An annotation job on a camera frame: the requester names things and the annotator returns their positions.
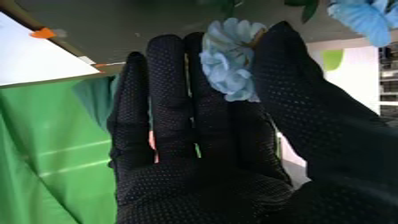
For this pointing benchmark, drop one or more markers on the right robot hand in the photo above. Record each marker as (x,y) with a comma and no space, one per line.
(237,173)

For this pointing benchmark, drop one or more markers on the green sprig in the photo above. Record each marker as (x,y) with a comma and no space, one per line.
(308,8)

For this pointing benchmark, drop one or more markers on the dark mat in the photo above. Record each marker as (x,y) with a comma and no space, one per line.
(136,23)

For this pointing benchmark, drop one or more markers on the pale blue flower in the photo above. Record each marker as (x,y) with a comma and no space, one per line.
(232,63)

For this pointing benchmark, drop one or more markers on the white sheet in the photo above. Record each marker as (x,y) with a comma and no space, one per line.
(36,60)

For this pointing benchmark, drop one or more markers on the bright blue flower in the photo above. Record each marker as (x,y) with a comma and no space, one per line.
(367,16)

